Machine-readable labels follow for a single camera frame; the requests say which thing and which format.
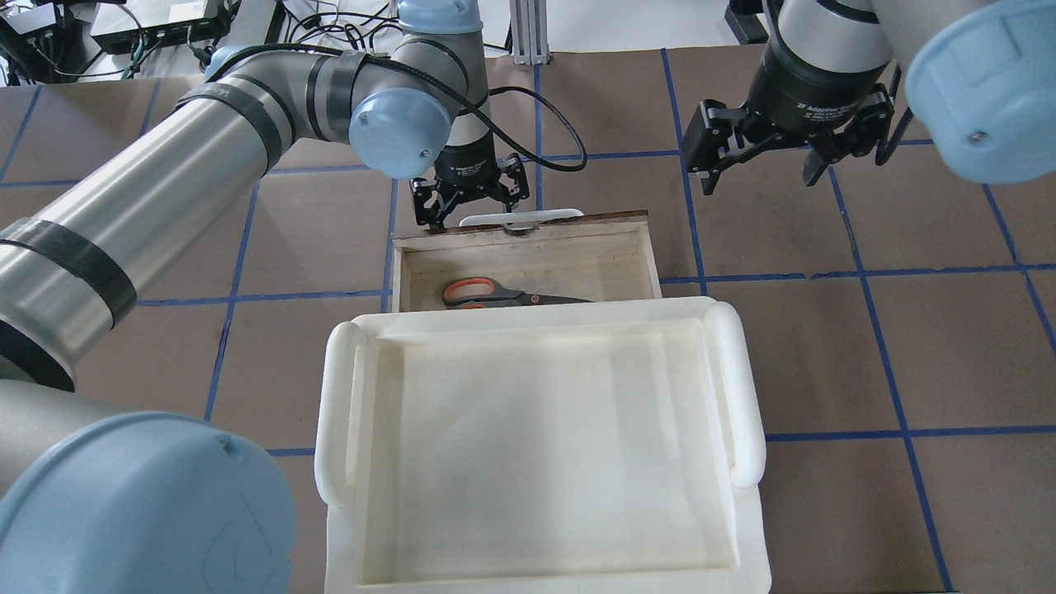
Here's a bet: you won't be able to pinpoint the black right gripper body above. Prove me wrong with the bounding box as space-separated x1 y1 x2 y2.
681 33 893 174

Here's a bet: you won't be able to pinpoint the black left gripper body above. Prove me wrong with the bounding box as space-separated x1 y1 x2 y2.
410 142 529 215

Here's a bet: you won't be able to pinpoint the wooden drawer with white handle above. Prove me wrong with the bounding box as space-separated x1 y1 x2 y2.
389 208 662 313

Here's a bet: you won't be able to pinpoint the orange grey handled scissors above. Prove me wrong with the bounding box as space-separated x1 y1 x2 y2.
441 276 591 309

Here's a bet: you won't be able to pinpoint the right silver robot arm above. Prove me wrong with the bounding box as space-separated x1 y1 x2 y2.
679 1 1054 196

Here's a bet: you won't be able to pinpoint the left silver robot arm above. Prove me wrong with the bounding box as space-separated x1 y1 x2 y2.
2 1 501 593

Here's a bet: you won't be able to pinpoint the white plastic tray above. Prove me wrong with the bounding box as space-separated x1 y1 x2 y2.
314 297 772 593

